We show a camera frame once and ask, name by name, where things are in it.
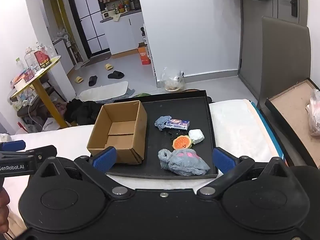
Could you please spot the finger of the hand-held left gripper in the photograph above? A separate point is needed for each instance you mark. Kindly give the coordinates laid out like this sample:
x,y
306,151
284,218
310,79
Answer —
x,y
45,151
12,145

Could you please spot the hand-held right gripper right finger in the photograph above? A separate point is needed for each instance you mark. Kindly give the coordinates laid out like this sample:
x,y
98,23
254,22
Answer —
x,y
223,162

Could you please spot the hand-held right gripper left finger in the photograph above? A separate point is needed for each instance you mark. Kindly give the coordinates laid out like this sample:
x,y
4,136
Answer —
x,y
103,158

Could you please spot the brown cardboard box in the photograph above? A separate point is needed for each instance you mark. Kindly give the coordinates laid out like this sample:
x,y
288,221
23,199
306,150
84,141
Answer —
x,y
117,127

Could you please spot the grey pink plush cloth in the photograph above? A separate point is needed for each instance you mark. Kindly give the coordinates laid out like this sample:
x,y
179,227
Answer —
x,y
182,162

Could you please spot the orange burger toy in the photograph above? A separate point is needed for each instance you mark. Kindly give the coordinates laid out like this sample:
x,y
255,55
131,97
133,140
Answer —
x,y
182,142

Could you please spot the purple tissue packet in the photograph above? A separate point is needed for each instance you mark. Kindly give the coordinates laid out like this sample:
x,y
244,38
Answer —
x,y
178,124

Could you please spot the blue grey cloth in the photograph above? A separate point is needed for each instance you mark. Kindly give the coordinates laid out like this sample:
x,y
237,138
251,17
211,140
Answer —
x,y
161,123

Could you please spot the black tray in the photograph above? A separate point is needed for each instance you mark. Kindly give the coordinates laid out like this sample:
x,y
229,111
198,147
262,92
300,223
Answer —
x,y
175,110

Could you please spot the person's left hand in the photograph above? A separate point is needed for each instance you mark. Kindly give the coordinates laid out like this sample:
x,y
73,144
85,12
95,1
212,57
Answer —
x,y
3,205

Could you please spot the white crumpled cloth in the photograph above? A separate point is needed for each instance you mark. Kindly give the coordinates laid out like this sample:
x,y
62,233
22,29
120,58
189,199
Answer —
x,y
5,137

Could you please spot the white plastic bag red print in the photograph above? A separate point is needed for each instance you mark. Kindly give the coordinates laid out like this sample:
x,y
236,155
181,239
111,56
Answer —
x,y
51,125

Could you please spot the black clothes pile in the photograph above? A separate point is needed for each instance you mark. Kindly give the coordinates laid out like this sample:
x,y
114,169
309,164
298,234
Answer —
x,y
82,112

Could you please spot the blue striped sheet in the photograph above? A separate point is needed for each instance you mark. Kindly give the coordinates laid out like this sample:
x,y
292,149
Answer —
x,y
265,122

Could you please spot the round yellow table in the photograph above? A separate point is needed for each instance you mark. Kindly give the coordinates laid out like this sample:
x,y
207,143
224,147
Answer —
x,y
41,90

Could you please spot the white box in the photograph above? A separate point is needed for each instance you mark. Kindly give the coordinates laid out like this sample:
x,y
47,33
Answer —
x,y
20,84

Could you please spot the white floor mat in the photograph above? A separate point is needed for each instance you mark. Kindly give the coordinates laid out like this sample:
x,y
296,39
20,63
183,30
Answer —
x,y
105,91

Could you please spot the small pink box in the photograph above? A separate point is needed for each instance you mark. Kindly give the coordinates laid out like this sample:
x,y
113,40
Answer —
x,y
28,74

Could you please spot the blue grey floor mat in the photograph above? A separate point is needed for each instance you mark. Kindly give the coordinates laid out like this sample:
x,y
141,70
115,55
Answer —
x,y
131,91

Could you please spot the green leaf rug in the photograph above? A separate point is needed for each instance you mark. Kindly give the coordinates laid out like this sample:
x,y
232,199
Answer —
x,y
141,95

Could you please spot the black slipper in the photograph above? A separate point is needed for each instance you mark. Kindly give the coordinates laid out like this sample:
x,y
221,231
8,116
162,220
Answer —
x,y
115,75
93,80

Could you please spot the yellow slipper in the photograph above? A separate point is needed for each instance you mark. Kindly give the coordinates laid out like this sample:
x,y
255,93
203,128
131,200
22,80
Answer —
x,y
108,66
79,79

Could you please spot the green capped bottle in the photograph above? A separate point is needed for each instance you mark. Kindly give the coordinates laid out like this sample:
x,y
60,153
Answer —
x,y
19,65

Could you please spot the black framed brown board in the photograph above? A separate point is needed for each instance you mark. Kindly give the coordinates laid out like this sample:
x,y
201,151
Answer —
x,y
287,110

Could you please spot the clear plastic jar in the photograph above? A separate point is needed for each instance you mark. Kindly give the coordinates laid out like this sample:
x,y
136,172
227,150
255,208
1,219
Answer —
x,y
30,57

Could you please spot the red box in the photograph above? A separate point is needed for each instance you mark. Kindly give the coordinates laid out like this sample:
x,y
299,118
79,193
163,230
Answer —
x,y
42,58

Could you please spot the clear plastic bag with bowl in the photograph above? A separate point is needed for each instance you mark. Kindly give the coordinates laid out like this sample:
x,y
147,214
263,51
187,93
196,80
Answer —
x,y
172,81

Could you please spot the small white cabinet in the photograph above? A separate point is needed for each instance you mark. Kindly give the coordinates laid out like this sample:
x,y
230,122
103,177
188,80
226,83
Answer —
x,y
63,55

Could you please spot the white standing fan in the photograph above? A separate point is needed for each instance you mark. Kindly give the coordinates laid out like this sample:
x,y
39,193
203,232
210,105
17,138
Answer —
x,y
71,52

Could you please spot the translucent plastic bag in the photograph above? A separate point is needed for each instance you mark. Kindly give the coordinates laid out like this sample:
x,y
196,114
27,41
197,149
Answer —
x,y
315,115

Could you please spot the orange cardboard box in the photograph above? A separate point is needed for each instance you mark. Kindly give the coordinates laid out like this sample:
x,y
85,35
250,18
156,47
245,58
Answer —
x,y
144,55

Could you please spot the white shelf rack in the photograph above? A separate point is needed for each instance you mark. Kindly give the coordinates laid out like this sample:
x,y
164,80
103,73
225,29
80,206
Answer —
x,y
150,55

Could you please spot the grey chair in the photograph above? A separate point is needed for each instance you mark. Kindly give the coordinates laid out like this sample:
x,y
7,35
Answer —
x,y
285,55

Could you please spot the white kitchen cabinet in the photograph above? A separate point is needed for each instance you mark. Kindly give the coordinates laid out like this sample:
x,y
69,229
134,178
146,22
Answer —
x,y
120,35

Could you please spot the dark spray bottle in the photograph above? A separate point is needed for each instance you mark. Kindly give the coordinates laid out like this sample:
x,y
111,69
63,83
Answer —
x,y
143,33

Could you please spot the black framed glass door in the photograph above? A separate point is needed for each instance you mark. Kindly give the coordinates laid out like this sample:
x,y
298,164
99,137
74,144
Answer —
x,y
87,17

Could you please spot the beige cloth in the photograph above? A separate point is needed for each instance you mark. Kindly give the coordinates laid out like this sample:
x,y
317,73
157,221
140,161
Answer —
x,y
117,17

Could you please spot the row of kitchen jars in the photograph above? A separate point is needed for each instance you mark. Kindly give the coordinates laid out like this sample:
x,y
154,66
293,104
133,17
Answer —
x,y
122,7

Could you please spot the grey door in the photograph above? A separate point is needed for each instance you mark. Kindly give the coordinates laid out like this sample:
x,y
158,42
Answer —
x,y
265,5

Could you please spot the black door lock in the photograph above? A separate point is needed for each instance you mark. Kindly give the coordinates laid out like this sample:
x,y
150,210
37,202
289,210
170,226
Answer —
x,y
294,2

